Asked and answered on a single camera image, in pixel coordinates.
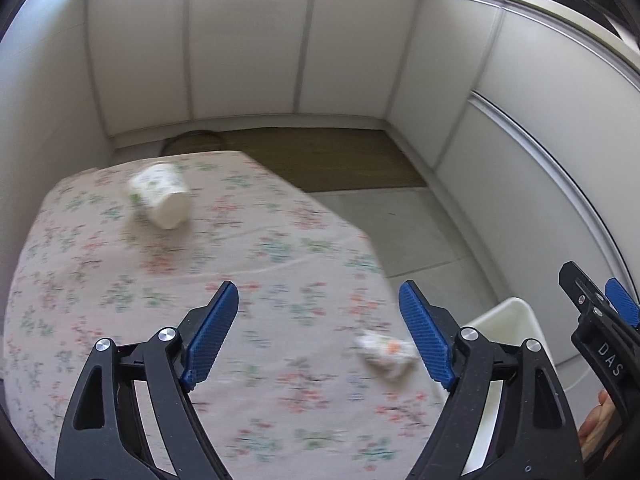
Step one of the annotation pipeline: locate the brown floor mat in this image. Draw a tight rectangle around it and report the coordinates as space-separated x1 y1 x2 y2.
220 127 428 193

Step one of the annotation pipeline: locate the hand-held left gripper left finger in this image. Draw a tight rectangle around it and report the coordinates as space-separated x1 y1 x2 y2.
55 281 239 480

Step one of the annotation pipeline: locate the white plastic bin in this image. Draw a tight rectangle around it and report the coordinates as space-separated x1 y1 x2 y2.
442 297 556 480

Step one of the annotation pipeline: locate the white floral paper cup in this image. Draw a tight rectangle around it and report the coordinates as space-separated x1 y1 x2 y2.
127 162 192 231

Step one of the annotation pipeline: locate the white kitchen cabinet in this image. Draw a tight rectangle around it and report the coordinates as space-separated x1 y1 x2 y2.
385 0 640 366
82 0 426 138

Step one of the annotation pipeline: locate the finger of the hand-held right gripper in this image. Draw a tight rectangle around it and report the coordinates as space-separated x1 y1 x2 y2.
605 277 640 331
558 261 608 317

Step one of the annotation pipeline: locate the black round hoop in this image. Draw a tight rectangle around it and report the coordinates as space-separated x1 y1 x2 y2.
161 130 227 157

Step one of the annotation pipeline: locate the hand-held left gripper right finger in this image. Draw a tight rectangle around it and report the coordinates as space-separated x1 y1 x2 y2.
398 280 586 480

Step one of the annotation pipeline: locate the floral tablecloth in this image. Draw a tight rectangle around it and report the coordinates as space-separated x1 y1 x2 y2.
2 150 451 480

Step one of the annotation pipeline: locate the white orange wrapper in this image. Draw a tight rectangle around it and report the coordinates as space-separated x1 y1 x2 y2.
355 331 416 380

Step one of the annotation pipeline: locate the person's right hand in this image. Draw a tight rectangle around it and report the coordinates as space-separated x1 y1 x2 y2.
577 390 626 467

